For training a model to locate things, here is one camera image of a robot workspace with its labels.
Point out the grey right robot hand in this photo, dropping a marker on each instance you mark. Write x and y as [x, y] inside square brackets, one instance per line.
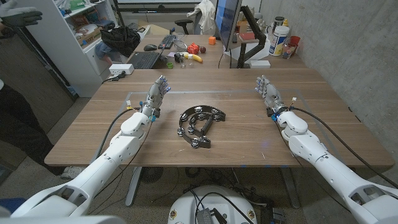
[270, 93]

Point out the red toy block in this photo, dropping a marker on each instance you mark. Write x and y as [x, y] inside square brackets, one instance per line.
[193, 48]

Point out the person's grey gloved hand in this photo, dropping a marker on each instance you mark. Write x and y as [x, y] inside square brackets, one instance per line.
[18, 17]

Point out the flat white box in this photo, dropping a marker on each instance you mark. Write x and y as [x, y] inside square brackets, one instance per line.
[260, 64]

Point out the white power strip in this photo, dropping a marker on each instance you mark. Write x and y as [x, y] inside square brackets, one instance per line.
[121, 69]

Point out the white hanging coat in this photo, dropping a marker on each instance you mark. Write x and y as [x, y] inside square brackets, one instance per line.
[206, 17]

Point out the dark lidded jar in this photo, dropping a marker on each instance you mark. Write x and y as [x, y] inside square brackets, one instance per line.
[279, 21]

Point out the black bag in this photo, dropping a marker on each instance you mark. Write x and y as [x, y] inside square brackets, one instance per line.
[121, 40]

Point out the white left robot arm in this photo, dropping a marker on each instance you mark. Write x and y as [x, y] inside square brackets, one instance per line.
[102, 168]

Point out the black keyboard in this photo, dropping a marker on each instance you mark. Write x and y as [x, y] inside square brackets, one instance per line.
[167, 41]

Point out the red book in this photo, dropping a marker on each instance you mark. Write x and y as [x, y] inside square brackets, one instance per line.
[247, 36]

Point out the grey table leg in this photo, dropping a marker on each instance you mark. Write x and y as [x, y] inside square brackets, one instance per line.
[290, 188]
[133, 186]

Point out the yellow banana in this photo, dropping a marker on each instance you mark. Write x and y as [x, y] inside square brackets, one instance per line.
[196, 58]

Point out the black half-moon tambourine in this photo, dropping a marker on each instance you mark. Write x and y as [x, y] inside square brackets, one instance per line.
[203, 143]

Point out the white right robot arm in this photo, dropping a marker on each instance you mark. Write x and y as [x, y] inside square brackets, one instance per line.
[326, 168]

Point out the white wipes canister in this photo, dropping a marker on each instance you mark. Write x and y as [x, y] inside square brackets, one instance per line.
[278, 42]

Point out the computer monitor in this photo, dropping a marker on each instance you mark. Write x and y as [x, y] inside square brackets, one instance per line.
[226, 21]

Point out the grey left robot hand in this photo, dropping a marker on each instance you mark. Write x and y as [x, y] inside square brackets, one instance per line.
[155, 93]

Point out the white shelf unit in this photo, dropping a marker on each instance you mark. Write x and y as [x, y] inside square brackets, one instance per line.
[62, 46]

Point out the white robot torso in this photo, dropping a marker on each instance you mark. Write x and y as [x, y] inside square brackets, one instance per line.
[186, 205]

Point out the white shoe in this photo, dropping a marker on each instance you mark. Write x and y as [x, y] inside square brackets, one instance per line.
[72, 172]

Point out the dark red apple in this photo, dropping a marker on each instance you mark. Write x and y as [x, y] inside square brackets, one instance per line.
[202, 49]

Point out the small green cup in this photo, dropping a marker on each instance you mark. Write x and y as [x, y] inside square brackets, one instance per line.
[169, 65]

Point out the person in black trousers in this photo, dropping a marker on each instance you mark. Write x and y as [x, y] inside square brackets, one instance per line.
[15, 118]

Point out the clear plastic cup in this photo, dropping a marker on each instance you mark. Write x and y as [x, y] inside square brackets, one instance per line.
[287, 51]

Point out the black computer mouse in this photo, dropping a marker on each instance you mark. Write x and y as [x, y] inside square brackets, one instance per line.
[150, 47]

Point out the black laptop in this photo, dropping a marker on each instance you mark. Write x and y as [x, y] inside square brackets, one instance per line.
[144, 60]

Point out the orange cube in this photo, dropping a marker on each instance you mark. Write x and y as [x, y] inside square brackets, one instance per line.
[212, 40]

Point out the clear drinking glass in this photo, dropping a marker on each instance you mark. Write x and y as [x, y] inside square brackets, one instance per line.
[182, 63]

